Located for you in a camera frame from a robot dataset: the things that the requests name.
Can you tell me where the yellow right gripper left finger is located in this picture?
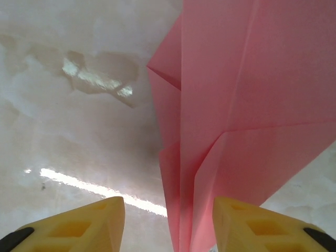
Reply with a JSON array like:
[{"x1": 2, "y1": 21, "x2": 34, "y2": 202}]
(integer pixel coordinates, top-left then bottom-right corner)
[{"x1": 0, "y1": 196, "x2": 125, "y2": 252}]

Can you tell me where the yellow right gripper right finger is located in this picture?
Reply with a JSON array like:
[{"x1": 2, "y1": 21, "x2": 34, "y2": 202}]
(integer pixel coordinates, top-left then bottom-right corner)
[{"x1": 212, "y1": 196, "x2": 336, "y2": 252}]

